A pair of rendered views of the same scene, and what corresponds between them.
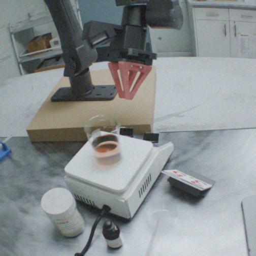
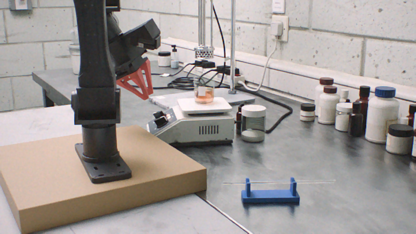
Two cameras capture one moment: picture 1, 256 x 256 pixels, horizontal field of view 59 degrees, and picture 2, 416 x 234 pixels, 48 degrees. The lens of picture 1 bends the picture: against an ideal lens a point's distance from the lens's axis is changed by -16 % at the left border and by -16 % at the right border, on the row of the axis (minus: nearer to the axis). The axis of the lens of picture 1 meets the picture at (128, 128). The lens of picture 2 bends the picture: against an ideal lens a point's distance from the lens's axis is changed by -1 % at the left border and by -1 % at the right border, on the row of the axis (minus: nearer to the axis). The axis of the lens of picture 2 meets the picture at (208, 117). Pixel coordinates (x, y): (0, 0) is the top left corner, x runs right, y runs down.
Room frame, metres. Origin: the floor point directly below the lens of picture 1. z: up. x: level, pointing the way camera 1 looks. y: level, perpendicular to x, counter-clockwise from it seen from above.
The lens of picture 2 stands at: (1.10, 0.84, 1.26)
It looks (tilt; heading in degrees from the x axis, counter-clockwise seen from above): 16 degrees down; 226
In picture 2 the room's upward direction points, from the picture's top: straight up
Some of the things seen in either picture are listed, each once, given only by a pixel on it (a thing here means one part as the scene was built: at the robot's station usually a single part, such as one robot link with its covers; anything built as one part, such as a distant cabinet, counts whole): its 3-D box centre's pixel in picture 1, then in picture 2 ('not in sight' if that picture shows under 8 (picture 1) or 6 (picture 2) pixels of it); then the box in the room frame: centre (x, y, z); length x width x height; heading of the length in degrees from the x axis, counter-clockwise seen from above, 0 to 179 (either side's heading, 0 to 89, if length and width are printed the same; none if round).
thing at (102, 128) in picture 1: (106, 141); (204, 87); (0.34, 0.04, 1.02); 0.06 x 0.05 x 0.08; 61
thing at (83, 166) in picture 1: (108, 158); (203, 105); (0.34, 0.04, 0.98); 0.12 x 0.12 x 0.01; 56
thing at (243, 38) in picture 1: (247, 45); not in sight; (2.37, -1.48, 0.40); 0.24 x 0.01 x 0.30; 77
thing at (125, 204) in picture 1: (120, 166); (193, 122); (0.36, 0.03, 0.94); 0.22 x 0.13 x 0.08; 146
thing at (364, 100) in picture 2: not in sight; (363, 106); (-0.03, 0.27, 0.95); 0.04 x 0.04 x 0.11
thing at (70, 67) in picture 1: (79, 62); (96, 107); (0.67, 0.10, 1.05); 0.09 x 0.06 x 0.06; 143
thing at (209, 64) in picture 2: not in sight; (206, 65); (-0.22, -0.53, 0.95); 0.07 x 0.04 x 0.02; 167
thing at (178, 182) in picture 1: (190, 177); not in sight; (0.32, -0.10, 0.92); 0.09 x 0.06 x 0.04; 42
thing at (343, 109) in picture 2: not in sight; (347, 117); (0.02, 0.25, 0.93); 0.06 x 0.06 x 0.07
